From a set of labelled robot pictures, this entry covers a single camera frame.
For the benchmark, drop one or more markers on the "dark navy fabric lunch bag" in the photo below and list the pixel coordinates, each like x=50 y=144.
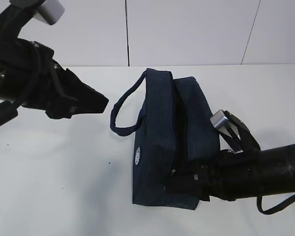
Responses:
x=173 y=129

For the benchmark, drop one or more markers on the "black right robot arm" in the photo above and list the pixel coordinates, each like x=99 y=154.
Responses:
x=263 y=173

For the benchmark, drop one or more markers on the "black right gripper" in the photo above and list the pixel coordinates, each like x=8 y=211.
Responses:
x=215 y=177

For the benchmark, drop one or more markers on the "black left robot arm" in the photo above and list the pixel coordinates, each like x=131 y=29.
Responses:
x=12 y=20

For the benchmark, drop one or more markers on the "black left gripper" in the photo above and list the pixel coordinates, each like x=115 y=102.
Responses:
x=62 y=94

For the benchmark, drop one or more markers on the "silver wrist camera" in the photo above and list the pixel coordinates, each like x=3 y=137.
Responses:
x=46 y=11
x=227 y=128

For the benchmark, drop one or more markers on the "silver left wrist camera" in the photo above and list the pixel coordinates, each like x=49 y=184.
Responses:
x=46 y=11

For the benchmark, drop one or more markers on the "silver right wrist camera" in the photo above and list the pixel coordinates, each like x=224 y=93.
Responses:
x=227 y=128

